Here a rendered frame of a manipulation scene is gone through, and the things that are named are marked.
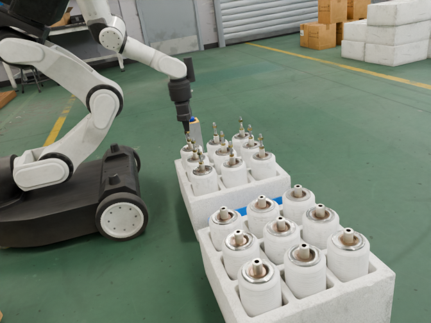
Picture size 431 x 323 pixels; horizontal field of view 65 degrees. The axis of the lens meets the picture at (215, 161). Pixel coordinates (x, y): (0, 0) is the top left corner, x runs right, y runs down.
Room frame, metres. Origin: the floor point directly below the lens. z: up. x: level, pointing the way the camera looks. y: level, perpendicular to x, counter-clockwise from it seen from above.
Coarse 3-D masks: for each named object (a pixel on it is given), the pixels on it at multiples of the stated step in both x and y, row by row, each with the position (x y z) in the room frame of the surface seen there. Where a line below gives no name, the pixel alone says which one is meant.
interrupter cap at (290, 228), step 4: (272, 220) 0.75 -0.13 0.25; (288, 220) 0.74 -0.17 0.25; (268, 224) 0.74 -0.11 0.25; (272, 224) 0.74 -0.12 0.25; (288, 224) 0.73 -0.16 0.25; (292, 224) 0.72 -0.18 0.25; (268, 228) 0.72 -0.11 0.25; (272, 228) 0.72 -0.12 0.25; (276, 228) 0.72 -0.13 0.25; (288, 228) 0.71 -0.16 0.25; (292, 228) 0.71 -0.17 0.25; (268, 232) 0.71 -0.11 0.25; (272, 232) 0.70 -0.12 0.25; (276, 232) 0.70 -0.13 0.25; (280, 232) 0.70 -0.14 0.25; (284, 232) 0.70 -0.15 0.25; (288, 232) 0.69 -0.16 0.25; (292, 232) 0.69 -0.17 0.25; (280, 236) 0.68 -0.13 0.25
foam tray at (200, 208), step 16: (176, 160) 1.40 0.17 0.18; (208, 160) 1.35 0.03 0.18; (288, 176) 1.10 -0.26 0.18; (192, 192) 1.10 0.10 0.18; (224, 192) 1.06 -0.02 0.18; (240, 192) 1.07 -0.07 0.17; (256, 192) 1.08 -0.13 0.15; (272, 192) 1.09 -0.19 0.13; (192, 208) 1.03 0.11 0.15; (208, 208) 1.04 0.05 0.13; (192, 224) 1.10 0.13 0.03; (208, 224) 1.04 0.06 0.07
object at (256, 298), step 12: (240, 276) 0.57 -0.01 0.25; (276, 276) 0.56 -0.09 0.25; (240, 288) 0.57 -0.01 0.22; (252, 288) 0.54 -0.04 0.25; (264, 288) 0.53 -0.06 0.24; (276, 288) 0.55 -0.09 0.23; (252, 300) 0.54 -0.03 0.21; (264, 300) 0.53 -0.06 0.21; (276, 300) 0.54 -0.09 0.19; (252, 312) 0.54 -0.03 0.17; (264, 312) 0.53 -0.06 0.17
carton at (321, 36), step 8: (312, 24) 4.82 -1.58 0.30; (320, 24) 4.68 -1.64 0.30; (328, 24) 4.58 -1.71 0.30; (312, 32) 4.73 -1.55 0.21; (320, 32) 4.56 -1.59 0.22; (328, 32) 4.58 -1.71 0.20; (312, 40) 4.74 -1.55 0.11; (320, 40) 4.56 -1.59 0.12; (328, 40) 4.58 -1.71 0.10; (312, 48) 4.74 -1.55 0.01; (320, 48) 4.56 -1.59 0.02; (328, 48) 4.58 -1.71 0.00
